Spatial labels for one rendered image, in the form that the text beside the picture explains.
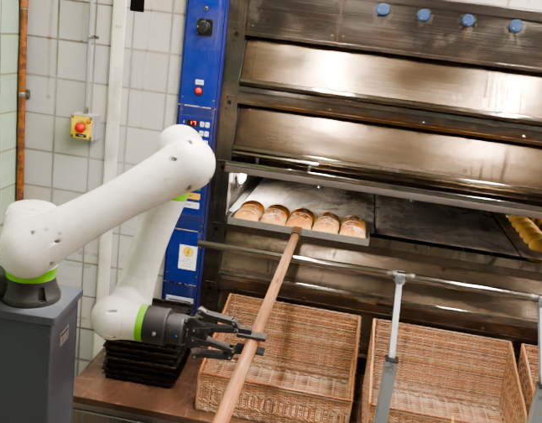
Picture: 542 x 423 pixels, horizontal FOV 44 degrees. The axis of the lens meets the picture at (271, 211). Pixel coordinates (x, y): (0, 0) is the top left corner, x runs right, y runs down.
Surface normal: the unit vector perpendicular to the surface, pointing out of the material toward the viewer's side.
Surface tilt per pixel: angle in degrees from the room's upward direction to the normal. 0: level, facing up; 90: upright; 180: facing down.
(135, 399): 0
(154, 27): 90
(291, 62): 68
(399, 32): 90
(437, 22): 90
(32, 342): 90
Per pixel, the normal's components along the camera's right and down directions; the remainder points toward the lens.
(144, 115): -0.14, 0.24
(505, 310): -0.10, -0.10
